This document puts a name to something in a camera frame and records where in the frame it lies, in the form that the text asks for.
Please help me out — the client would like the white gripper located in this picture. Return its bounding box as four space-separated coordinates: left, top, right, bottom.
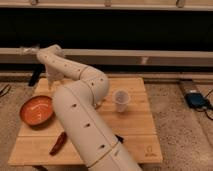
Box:
45 65 64 88

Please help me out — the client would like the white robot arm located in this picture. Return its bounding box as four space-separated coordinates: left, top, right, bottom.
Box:
37 45 142 171

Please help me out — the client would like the orange ceramic bowl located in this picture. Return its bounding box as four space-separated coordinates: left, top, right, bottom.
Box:
19 95 53 126

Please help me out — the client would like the red chili pepper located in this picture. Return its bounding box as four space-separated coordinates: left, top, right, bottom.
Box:
49 132 67 156

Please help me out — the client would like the clear plastic cup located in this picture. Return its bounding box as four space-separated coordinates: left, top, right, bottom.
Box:
113 90 130 113

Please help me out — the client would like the wooden table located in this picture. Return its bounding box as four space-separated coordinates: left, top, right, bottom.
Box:
8 78 163 166

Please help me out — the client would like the black rectangular object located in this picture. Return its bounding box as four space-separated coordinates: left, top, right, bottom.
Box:
115 134 124 143

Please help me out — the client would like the blue device on floor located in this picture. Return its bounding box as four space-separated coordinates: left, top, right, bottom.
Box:
184 93 210 108

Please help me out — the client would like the lower wooden rail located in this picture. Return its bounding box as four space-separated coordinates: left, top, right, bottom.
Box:
0 48 213 67

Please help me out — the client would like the wooden rail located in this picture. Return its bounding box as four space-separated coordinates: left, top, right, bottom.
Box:
0 48 213 67
0 0 213 12

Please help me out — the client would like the black cable on floor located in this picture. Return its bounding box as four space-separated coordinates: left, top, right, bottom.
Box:
0 83 12 99

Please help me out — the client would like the upper wooden rail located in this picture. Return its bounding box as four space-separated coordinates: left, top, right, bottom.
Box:
0 0 213 12

